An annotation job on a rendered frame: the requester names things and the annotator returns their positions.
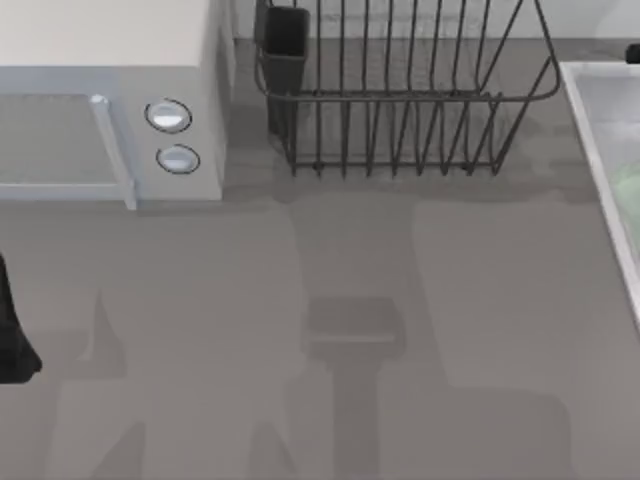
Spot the round microwave knob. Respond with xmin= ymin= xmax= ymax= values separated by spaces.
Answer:
xmin=155 ymin=143 xmax=202 ymax=176
xmin=143 ymin=97 xmax=194 ymax=136

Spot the black cutlery holder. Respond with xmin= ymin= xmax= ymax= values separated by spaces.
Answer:
xmin=253 ymin=3 xmax=311 ymax=136

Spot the microwave oven door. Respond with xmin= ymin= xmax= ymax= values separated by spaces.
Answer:
xmin=0 ymin=92 xmax=138 ymax=211

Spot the pale microwave oven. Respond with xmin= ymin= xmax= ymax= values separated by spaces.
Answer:
xmin=0 ymin=0 xmax=236 ymax=211

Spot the pale green item in sink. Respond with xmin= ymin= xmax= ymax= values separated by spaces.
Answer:
xmin=610 ymin=158 xmax=640 ymax=211

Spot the dark wire dish rack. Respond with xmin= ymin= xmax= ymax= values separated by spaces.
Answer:
xmin=252 ymin=0 xmax=562 ymax=179

